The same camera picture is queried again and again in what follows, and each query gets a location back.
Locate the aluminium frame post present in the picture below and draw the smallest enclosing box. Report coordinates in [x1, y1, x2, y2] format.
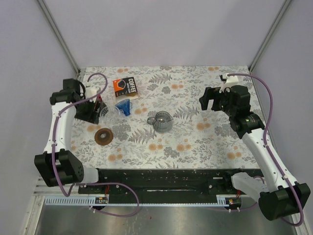
[248, 0, 294, 73]
[36, 0, 81, 76]

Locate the blue ribbed cone dripper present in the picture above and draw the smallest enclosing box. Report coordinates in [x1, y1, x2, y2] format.
[115, 99, 132, 116]

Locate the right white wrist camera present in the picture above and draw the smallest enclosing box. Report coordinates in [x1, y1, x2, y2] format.
[219, 75, 239, 93]

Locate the left aluminium frame post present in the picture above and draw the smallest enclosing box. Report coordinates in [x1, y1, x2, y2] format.
[36, 0, 81, 76]

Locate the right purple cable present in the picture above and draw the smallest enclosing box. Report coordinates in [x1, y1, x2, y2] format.
[226, 72, 305, 226]

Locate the coffee filter paper box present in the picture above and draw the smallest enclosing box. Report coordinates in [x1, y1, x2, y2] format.
[113, 77, 139, 102]

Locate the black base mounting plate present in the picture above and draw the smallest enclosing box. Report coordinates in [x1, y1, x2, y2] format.
[78, 168, 265, 205]

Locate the clear plastic cup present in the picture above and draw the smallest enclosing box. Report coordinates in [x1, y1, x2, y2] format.
[99, 106, 120, 123]

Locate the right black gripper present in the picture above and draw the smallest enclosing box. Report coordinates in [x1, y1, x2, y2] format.
[199, 87, 236, 117]

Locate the grey glass coffee server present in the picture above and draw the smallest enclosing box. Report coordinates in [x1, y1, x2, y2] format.
[147, 111, 173, 134]

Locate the white slotted cable duct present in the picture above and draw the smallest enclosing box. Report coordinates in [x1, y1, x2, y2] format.
[45, 196, 109, 206]

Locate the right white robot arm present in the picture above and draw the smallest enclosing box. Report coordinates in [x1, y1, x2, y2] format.
[199, 85, 311, 226]

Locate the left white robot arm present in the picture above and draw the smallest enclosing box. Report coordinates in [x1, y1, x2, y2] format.
[34, 79, 106, 193]

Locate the round wooden dripper base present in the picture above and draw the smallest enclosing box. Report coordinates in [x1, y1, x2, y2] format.
[94, 128, 113, 146]

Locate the right aluminium frame post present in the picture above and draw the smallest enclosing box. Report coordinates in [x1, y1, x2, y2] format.
[248, 0, 294, 73]

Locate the brown bottle red cap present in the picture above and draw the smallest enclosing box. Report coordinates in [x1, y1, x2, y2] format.
[96, 95, 103, 105]

